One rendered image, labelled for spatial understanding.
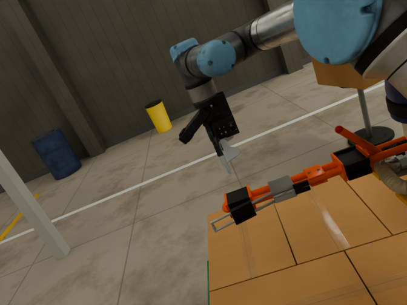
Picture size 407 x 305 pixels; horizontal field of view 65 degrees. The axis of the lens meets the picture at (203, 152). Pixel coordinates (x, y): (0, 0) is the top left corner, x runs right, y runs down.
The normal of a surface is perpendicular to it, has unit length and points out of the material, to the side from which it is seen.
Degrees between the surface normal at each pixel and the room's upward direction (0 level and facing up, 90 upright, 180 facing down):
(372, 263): 0
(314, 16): 84
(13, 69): 90
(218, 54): 89
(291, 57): 90
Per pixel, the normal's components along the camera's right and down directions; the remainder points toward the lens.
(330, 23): -0.87, 0.39
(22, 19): 0.09, 0.35
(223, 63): 0.48, 0.15
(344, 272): -0.37, -0.86
